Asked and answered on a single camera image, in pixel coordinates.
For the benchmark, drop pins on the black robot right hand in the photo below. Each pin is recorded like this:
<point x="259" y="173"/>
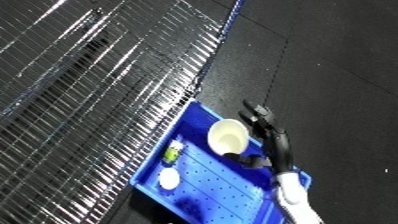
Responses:
<point x="277" y="143"/>

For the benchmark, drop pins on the pale robot right arm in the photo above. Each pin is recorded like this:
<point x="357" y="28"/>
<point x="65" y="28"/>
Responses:
<point x="299" y="200"/>

